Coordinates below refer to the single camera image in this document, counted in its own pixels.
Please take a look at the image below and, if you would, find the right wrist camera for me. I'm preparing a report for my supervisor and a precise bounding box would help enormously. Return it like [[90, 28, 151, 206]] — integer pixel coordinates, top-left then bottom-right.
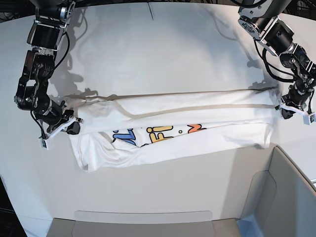
[[39, 137, 49, 150]]

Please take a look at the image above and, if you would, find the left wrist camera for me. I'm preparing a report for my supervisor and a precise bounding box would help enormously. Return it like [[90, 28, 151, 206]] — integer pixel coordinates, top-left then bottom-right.
[[303, 112, 316, 125]]

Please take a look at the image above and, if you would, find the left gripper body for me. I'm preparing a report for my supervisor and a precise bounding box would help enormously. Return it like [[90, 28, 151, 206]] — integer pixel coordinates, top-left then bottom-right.
[[275, 85, 314, 115]]

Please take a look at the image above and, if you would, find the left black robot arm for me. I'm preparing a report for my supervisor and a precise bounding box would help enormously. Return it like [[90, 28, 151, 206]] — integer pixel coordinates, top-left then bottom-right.
[[233, 0, 316, 125]]

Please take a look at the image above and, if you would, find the white printed t-shirt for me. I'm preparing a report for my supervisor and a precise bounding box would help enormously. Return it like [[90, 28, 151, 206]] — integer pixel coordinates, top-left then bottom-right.
[[65, 89, 279, 172]]

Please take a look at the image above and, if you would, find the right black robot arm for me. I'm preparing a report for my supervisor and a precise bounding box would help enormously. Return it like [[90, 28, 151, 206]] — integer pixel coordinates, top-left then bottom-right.
[[14, 0, 82, 140]]

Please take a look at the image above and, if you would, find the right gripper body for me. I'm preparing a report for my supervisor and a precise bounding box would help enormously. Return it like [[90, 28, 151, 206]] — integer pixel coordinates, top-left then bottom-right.
[[34, 100, 82, 138]]

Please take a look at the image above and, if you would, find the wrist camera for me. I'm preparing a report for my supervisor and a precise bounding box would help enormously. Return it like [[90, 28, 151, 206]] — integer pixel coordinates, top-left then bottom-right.
[[39, 137, 49, 150], [303, 112, 316, 125]]

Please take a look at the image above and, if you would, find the grey plastic bin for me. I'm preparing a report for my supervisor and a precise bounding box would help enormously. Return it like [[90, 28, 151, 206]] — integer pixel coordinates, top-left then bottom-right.
[[48, 146, 316, 237]]

